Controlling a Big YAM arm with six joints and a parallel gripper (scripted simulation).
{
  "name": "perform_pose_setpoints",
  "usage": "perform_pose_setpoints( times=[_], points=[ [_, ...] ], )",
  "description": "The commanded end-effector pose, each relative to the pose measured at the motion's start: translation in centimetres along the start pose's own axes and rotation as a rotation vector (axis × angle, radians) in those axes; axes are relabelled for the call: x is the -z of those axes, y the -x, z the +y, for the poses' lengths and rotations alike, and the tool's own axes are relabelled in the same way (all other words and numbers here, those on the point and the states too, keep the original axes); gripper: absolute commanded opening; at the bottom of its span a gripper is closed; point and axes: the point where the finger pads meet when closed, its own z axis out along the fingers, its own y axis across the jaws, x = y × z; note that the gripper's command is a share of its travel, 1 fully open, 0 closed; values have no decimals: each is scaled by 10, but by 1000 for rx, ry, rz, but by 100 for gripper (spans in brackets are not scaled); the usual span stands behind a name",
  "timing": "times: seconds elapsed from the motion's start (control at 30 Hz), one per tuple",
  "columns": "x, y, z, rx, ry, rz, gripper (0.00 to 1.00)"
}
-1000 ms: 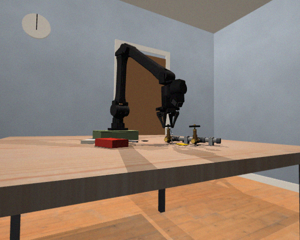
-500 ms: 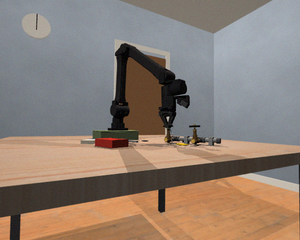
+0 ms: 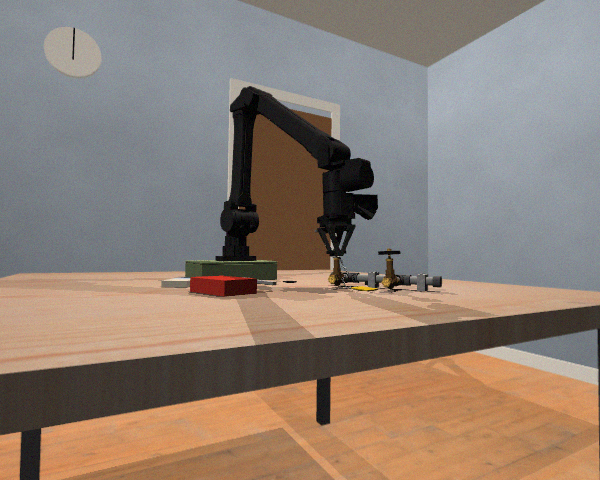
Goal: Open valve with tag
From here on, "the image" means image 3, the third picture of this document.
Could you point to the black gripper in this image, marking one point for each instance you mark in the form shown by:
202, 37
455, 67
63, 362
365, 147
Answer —
335, 222

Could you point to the yellow tag with silver chain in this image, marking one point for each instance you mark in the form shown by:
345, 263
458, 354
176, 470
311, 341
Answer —
357, 287

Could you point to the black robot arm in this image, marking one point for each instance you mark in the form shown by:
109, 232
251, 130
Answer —
345, 174

